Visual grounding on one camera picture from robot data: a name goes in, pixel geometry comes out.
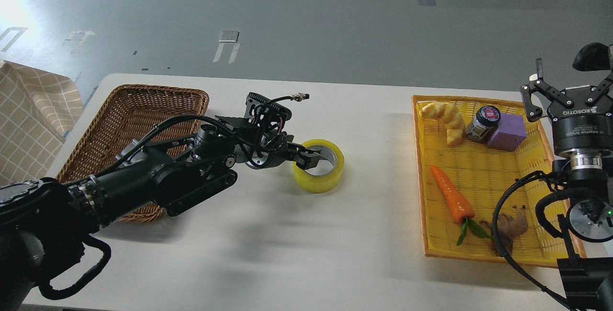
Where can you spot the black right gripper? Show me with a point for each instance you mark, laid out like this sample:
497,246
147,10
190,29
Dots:
587,125

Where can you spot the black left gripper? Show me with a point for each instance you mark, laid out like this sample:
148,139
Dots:
303,157

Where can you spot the yellow tape roll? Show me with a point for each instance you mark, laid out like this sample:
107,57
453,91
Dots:
317,184

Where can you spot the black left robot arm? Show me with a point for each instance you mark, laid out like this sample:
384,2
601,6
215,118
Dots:
47,227

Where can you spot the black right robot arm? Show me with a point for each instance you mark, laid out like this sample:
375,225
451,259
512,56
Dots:
579,204

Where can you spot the black chair part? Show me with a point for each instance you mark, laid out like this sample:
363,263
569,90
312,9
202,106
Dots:
593,57

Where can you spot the purple foam block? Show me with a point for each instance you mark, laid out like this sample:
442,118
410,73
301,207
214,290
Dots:
510,133

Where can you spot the small dark jar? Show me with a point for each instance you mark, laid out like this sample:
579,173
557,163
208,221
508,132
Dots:
485,121

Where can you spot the yellow plastic tray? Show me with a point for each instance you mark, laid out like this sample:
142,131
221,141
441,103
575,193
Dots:
482,175

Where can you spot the toy croissant bread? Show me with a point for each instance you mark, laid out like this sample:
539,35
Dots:
450,117

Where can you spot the brown toy animal figure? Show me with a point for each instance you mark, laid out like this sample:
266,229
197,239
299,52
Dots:
509,227

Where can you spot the orange toy carrot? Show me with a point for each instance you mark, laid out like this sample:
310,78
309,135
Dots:
461,210

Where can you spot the brown wicker basket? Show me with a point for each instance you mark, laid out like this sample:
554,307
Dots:
124,109

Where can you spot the beige checkered cloth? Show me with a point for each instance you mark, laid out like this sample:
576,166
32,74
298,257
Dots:
37,108

